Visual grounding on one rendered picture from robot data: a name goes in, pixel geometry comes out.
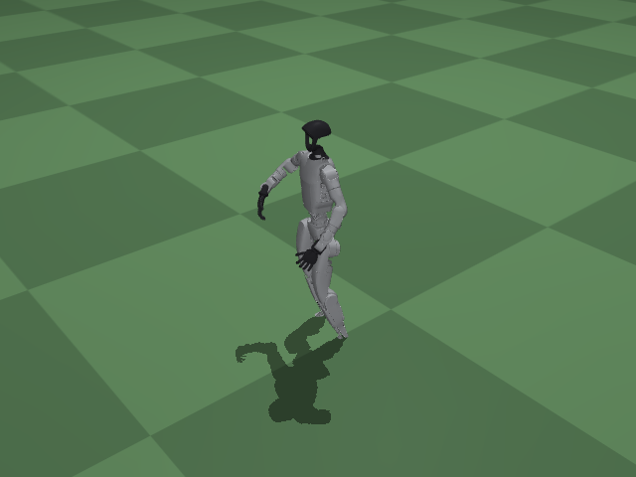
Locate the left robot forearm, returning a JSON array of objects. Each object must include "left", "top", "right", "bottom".
[{"left": 314, "top": 206, "right": 345, "bottom": 252}]

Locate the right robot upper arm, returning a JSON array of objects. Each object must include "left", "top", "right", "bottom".
[{"left": 283, "top": 150, "right": 308, "bottom": 173}]

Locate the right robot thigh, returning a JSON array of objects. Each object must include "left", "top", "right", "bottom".
[{"left": 296, "top": 218, "right": 315, "bottom": 281}]

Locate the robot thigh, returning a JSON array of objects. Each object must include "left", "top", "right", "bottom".
[
  {"left": 312, "top": 236, "right": 340, "bottom": 307},
  {"left": 296, "top": 218, "right": 315, "bottom": 281}
]

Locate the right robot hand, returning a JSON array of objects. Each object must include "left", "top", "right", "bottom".
[{"left": 257, "top": 184, "right": 268, "bottom": 220}]

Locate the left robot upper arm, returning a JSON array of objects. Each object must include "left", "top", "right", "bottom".
[{"left": 320, "top": 165, "right": 348, "bottom": 218}]

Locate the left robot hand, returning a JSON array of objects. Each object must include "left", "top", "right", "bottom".
[{"left": 295, "top": 239, "right": 327, "bottom": 271}]

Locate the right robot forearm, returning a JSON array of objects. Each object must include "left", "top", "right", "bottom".
[{"left": 260, "top": 158, "right": 291, "bottom": 194}]

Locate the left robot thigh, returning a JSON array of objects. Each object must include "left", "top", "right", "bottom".
[{"left": 312, "top": 236, "right": 340, "bottom": 307}]

